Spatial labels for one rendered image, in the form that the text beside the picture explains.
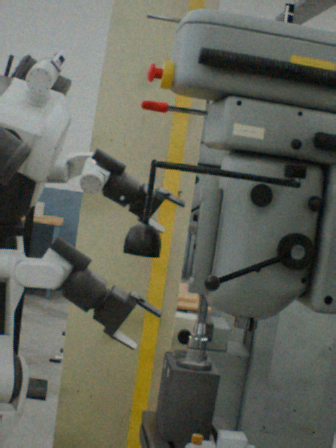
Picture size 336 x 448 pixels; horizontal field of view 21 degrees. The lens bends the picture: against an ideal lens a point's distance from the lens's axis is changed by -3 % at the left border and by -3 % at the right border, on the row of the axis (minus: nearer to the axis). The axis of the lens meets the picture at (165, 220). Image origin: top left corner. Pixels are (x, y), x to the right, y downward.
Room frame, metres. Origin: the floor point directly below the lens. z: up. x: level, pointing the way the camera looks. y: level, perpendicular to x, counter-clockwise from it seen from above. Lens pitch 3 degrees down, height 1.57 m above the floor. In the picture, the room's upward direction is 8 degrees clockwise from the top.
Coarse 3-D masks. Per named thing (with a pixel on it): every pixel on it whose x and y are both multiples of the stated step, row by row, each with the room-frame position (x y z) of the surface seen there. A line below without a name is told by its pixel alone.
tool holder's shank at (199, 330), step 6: (204, 294) 2.20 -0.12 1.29; (204, 300) 2.19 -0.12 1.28; (198, 306) 2.21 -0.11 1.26; (204, 306) 2.20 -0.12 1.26; (198, 312) 2.20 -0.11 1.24; (204, 312) 2.20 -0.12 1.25; (198, 318) 2.20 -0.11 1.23; (204, 318) 2.20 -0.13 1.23; (198, 324) 2.20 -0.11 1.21; (204, 324) 2.20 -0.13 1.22; (198, 330) 2.19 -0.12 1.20; (204, 330) 2.20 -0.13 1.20; (198, 336) 2.20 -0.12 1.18
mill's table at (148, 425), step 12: (144, 420) 2.33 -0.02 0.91; (216, 420) 2.41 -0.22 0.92; (144, 432) 2.33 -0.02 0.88; (156, 432) 2.21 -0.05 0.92; (216, 432) 2.29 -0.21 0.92; (144, 444) 2.26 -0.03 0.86; (156, 444) 2.10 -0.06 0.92; (168, 444) 2.12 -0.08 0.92; (180, 444) 2.13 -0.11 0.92; (216, 444) 2.17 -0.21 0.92
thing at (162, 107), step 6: (144, 102) 1.89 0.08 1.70; (150, 102) 1.89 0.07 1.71; (156, 102) 1.89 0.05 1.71; (162, 102) 1.90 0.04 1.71; (144, 108) 1.89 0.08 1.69; (150, 108) 1.89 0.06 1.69; (156, 108) 1.89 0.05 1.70; (162, 108) 1.89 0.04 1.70; (168, 108) 1.90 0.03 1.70; (174, 108) 1.90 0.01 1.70; (180, 108) 1.90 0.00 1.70; (186, 108) 1.90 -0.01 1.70; (192, 114) 1.91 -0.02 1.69; (198, 114) 1.91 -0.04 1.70; (204, 114) 1.91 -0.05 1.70
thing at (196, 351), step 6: (192, 342) 2.19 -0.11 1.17; (198, 342) 2.18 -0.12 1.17; (192, 348) 2.19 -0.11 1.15; (198, 348) 2.18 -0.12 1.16; (204, 348) 2.19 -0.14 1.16; (192, 354) 2.19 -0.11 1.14; (198, 354) 2.18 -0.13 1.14; (204, 354) 2.20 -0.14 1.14; (186, 360) 2.20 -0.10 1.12; (192, 360) 2.18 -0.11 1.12; (198, 360) 2.19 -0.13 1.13; (204, 360) 2.20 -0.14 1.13
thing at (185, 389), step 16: (176, 352) 2.30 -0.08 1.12; (176, 368) 2.16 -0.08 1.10; (192, 368) 2.16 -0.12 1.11; (208, 368) 2.18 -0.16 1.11; (160, 384) 2.35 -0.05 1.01; (176, 384) 2.14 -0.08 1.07; (192, 384) 2.15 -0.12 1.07; (208, 384) 2.15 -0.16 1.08; (160, 400) 2.29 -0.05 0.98; (176, 400) 2.14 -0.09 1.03; (192, 400) 2.15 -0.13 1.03; (208, 400) 2.15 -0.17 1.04; (160, 416) 2.23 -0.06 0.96; (176, 416) 2.14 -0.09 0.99; (192, 416) 2.15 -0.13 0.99; (208, 416) 2.15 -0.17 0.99; (160, 432) 2.18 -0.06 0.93; (176, 432) 2.15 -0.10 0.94; (192, 432) 2.15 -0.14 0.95; (208, 432) 2.15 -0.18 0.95
